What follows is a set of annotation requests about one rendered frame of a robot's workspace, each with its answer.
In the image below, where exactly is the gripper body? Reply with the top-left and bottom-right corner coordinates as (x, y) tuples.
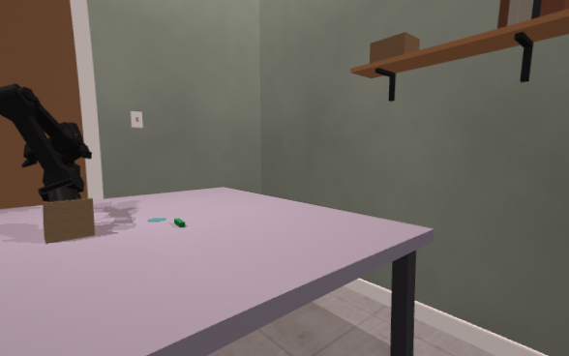
(23, 144), (80, 175)

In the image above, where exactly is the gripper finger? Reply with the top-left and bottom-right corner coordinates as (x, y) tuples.
(22, 159), (37, 167)

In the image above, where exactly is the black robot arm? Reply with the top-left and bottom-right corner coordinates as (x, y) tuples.
(0, 84), (92, 202)

